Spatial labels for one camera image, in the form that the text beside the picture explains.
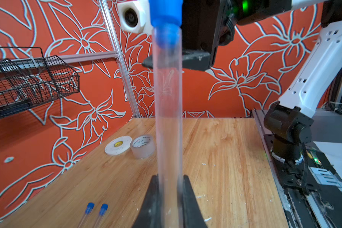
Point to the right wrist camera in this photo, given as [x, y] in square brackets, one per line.
[134, 17]

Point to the white foam tape roll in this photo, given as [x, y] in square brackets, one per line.
[118, 146]

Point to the black wire basket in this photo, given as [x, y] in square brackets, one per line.
[32, 82]

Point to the clear test tube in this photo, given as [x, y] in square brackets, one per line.
[167, 67]
[98, 222]
[83, 221]

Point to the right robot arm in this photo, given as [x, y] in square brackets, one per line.
[290, 116]

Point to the clear packing tape roll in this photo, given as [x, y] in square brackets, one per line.
[143, 146]

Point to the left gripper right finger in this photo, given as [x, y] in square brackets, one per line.
[192, 216]

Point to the blue stopper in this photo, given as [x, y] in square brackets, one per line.
[103, 210]
[89, 208]
[166, 19]

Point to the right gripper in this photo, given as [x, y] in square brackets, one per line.
[206, 25]

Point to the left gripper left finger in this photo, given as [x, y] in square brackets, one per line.
[149, 214]

